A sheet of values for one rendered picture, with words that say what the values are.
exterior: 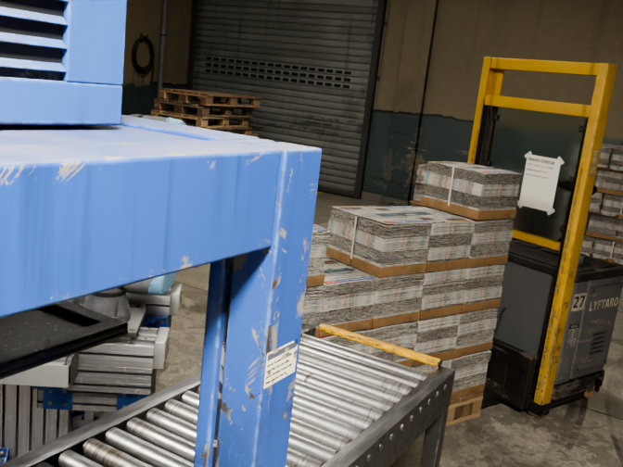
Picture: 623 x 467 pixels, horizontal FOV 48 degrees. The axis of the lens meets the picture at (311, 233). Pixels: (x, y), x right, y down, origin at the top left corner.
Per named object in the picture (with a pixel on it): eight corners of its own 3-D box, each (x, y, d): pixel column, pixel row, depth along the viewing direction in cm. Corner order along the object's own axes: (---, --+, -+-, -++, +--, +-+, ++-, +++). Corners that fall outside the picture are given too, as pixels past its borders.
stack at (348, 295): (199, 445, 307) (214, 263, 290) (390, 396, 378) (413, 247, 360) (245, 490, 278) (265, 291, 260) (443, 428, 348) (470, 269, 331)
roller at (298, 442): (187, 403, 184) (189, 386, 183) (343, 468, 162) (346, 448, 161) (175, 410, 180) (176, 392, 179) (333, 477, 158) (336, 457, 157)
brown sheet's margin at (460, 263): (370, 250, 342) (372, 242, 341) (412, 247, 359) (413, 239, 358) (425, 271, 313) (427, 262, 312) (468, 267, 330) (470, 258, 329)
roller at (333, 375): (272, 357, 218) (269, 345, 215) (411, 404, 196) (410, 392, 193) (262, 367, 215) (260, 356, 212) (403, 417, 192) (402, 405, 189)
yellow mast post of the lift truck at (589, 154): (527, 398, 372) (591, 62, 334) (537, 395, 377) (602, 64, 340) (540, 405, 365) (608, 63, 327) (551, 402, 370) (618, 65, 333)
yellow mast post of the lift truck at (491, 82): (436, 353, 422) (483, 56, 385) (446, 350, 428) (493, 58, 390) (447, 359, 415) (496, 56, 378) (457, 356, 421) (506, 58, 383)
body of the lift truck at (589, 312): (452, 365, 431) (473, 240, 414) (507, 352, 464) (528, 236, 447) (549, 414, 378) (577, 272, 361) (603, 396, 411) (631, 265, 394)
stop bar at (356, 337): (322, 327, 238) (323, 322, 237) (442, 365, 217) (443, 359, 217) (317, 330, 235) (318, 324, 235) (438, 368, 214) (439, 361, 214)
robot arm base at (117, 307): (75, 323, 212) (77, 293, 210) (86, 307, 227) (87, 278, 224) (126, 327, 214) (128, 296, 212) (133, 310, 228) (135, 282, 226)
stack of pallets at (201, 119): (201, 178, 1052) (208, 90, 1025) (254, 188, 1013) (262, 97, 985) (143, 184, 935) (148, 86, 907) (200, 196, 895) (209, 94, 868)
